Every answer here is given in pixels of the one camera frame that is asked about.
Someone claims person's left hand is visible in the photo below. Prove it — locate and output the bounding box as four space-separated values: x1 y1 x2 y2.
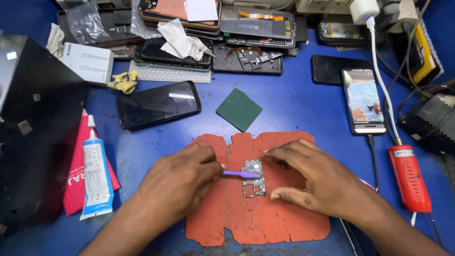
144 142 226 222

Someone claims person's right hand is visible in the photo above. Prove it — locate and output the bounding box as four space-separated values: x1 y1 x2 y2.
263 138 364 218

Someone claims purple brush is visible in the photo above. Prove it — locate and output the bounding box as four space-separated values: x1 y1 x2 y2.
222 170 264 179

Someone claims small phone circuit board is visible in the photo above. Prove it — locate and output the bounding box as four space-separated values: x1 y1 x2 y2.
242 160 267 198

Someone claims green square pad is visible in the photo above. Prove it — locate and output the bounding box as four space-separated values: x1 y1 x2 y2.
216 88 264 133

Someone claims orange silicone work mat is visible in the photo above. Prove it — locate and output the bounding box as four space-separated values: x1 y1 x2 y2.
186 131 331 247

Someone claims black smartphone with dark screen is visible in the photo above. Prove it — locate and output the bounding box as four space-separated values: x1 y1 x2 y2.
116 81 202 131

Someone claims bubble wrap sheet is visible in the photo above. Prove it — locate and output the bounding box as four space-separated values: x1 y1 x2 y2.
128 60 212 84

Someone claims white glue tube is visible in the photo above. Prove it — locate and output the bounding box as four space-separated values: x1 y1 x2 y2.
80 114 115 221

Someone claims yellow cloth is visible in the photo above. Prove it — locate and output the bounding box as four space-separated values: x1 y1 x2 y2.
107 70 139 95

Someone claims crumpled white tissue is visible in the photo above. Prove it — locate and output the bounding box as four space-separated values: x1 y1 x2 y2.
157 18 214 62

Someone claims red bubble pouch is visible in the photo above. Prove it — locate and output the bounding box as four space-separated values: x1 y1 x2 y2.
63 108 122 217

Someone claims heap of phones and screens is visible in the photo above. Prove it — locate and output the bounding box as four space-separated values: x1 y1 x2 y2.
57 0 309 72

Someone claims flat black phone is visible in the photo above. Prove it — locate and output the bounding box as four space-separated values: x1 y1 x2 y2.
311 54 374 86

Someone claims small white carton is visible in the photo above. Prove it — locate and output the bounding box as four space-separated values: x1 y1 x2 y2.
58 42 115 87

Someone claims pink thin tool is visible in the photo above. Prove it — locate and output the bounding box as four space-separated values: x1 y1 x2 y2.
358 177 378 192

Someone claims smartphone with lit screen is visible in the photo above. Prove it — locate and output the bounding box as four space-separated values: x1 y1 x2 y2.
341 68 387 137

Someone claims large black box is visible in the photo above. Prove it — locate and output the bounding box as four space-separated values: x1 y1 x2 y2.
0 34 90 237

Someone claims clear plastic bag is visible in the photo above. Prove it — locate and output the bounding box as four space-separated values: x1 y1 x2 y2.
66 1 111 45

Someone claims white rag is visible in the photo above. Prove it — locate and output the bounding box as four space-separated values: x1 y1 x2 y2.
46 23 65 59

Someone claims white power strip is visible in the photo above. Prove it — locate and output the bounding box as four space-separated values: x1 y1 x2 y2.
295 0 419 33

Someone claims red handheld tool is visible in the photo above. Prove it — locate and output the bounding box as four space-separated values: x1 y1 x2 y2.
387 144 433 213

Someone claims white charger plug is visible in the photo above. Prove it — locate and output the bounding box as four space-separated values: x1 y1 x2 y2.
349 0 380 26

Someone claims black power unit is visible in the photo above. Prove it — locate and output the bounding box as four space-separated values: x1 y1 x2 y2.
396 93 455 155

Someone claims yellow and black pack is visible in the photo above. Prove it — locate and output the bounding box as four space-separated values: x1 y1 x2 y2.
412 23 442 85

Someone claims open black phone frame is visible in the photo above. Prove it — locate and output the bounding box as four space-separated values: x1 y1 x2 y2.
212 42 284 75

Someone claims black phone cable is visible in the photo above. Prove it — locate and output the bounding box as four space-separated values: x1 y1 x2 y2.
367 135 380 192

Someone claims white charging cable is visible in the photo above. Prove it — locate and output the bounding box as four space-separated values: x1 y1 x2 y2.
365 17 403 146

